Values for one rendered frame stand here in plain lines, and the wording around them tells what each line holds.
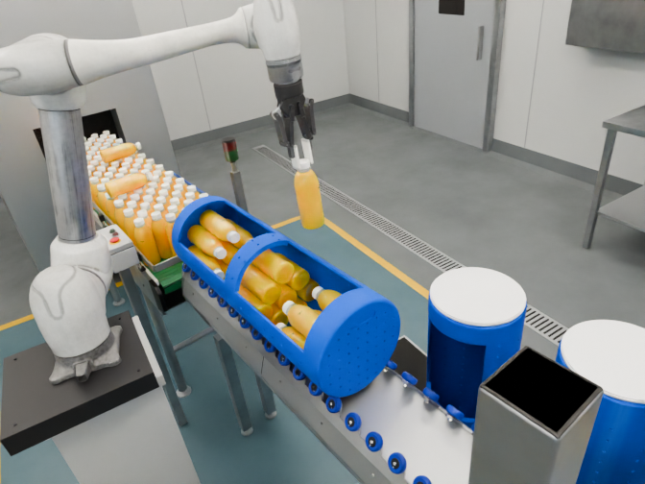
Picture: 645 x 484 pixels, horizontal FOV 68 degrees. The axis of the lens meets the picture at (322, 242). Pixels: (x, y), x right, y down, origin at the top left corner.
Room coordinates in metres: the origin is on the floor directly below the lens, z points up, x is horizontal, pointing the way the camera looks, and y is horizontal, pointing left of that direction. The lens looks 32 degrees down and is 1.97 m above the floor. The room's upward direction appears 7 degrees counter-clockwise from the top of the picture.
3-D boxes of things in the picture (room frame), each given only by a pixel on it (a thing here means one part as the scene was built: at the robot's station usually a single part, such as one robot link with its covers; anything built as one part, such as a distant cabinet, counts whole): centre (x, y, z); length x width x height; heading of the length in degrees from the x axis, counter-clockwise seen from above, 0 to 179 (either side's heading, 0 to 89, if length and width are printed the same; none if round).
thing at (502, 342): (1.12, -0.45, 0.59); 0.28 x 0.28 x 0.88
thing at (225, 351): (1.53, 0.47, 0.31); 0.06 x 0.06 x 0.63; 35
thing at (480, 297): (1.12, -0.45, 1.03); 0.28 x 0.28 x 0.01
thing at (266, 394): (1.61, 0.36, 0.31); 0.06 x 0.06 x 0.63; 35
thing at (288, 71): (1.26, 0.04, 1.71); 0.09 x 0.09 x 0.06
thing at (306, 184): (1.27, 0.03, 1.35); 0.07 x 0.07 x 0.19
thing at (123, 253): (1.63, 0.81, 1.05); 0.20 x 0.10 x 0.10; 35
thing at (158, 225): (1.78, 0.67, 1.00); 0.07 x 0.07 x 0.19
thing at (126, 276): (1.63, 0.81, 0.50); 0.04 x 0.04 x 1.00; 35
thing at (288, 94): (1.26, 0.04, 1.64); 0.08 x 0.07 x 0.09; 127
